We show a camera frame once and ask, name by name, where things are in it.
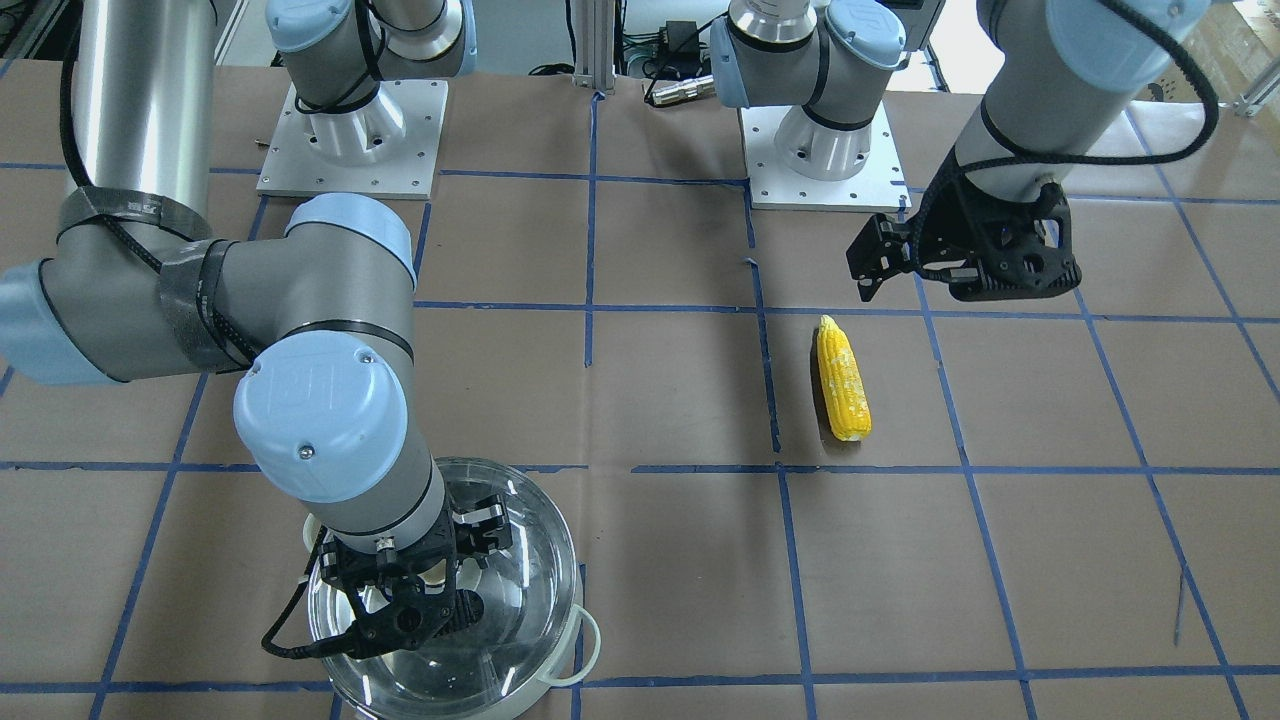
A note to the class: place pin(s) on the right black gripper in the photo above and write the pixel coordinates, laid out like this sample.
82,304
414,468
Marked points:
487,522

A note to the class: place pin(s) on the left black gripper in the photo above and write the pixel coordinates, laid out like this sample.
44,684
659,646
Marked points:
951,236

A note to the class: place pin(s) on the glass pot lid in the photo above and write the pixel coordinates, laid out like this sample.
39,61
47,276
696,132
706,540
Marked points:
445,590

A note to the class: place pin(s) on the yellow corn cob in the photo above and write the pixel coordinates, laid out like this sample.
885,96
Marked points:
847,407

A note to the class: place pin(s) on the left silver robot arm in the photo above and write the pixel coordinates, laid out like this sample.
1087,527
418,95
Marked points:
1057,77

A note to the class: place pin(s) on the pale green cooking pot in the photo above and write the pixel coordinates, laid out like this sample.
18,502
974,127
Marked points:
470,640

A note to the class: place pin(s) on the black power adapter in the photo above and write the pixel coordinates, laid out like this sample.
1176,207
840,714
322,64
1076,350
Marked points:
680,39

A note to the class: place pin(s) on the cardboard box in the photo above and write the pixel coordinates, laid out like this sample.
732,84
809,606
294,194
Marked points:
1236,44

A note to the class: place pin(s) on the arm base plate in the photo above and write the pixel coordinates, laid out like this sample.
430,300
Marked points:
385,150
795,164

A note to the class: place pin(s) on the aluminium frame post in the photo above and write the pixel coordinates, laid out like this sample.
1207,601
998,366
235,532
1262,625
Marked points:
594,26

